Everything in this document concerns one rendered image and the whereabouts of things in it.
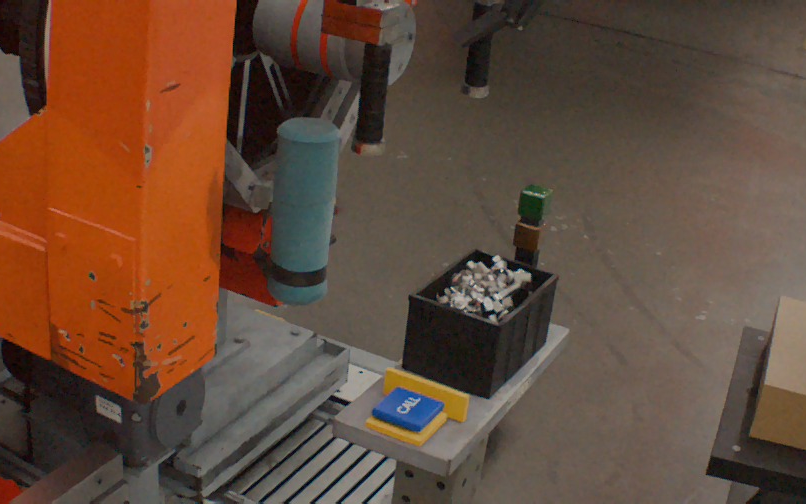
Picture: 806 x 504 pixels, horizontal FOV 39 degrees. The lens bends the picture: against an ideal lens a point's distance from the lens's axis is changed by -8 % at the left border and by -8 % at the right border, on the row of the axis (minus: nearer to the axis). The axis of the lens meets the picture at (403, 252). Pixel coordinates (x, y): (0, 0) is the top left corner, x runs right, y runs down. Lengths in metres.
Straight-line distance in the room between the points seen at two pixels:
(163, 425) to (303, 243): 0.34
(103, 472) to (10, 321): 0.23
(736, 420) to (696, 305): 1.10
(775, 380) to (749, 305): 1.22
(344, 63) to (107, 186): 0.50
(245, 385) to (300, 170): 0.51
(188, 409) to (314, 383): 0.44
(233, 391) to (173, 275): 0.66
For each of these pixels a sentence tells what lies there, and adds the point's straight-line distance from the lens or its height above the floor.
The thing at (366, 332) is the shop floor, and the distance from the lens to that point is 2.71.
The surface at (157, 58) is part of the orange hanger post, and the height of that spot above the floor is 0.95.
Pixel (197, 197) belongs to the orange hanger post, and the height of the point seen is 0.76.
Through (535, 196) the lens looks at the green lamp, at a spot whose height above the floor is 0.66.
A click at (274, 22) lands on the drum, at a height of 0.86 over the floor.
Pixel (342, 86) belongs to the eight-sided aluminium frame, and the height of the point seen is 0.70.
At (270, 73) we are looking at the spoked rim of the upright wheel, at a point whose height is 0.74.
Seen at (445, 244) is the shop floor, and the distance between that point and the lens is 3.17.
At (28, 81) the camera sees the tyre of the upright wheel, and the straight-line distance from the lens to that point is 1.75.
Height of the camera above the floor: 1.30
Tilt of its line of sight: 25 degrees down
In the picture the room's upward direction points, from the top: 6 degrees clockwise
